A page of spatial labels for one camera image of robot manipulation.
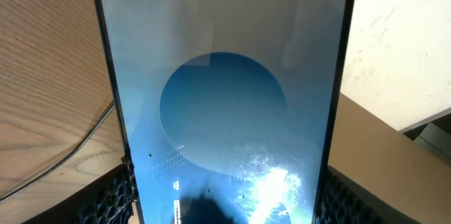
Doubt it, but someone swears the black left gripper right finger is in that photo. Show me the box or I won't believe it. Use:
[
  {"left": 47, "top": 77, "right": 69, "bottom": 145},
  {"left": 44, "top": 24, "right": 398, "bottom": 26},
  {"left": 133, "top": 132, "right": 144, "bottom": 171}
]
[{"left": 315, "top": 166, "right": 419, "bottom": 224}]

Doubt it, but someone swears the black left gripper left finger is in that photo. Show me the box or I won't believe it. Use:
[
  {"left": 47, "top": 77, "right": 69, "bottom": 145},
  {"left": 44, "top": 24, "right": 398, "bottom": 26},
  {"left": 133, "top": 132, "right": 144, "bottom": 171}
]
[{"left": 24, "top": 162, "right": 137, "bottom": 224}]

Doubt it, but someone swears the black charger cable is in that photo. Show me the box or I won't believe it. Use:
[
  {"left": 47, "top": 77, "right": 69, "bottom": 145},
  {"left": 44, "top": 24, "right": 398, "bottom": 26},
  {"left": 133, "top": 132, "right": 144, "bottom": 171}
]
[{"left": 0, "top": 102, "right": 116, "bottom": 204}]

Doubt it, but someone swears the blue Galaxy smartphone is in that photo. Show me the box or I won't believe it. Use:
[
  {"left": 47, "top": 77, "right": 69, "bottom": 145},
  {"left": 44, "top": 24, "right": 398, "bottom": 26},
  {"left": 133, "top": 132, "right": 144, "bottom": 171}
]
[{"left": 94, "top": 0, "right": 354, "bottom": 223}]

